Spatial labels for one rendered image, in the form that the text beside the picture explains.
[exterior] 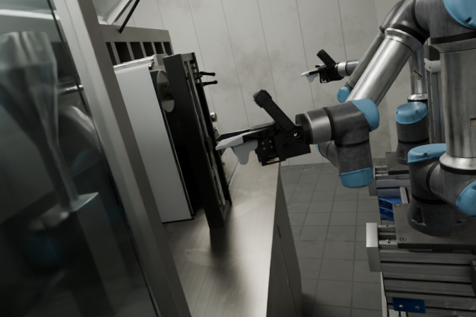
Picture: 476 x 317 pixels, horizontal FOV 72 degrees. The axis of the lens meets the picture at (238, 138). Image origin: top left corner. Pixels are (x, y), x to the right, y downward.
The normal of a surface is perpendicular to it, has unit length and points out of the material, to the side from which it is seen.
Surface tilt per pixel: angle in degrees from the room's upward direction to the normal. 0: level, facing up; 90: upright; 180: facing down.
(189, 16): 90
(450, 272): 90
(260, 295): 0
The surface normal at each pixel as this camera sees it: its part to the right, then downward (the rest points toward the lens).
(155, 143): -0.15, 0.28
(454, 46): -0.36, 0.89
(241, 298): -0.22, -0.94
